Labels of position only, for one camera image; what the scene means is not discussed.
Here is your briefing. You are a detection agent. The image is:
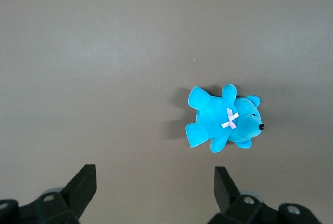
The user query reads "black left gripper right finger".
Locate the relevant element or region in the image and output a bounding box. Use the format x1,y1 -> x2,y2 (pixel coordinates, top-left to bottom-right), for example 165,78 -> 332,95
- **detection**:
208,166 -> 321,224

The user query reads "blue plush teddy bear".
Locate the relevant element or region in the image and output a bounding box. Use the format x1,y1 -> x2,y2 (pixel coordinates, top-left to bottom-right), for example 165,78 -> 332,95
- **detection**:
185,83 -> 265,154

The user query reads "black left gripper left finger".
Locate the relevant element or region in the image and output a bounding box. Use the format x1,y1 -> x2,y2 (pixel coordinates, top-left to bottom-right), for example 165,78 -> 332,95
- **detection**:
0,164 -> 97,224

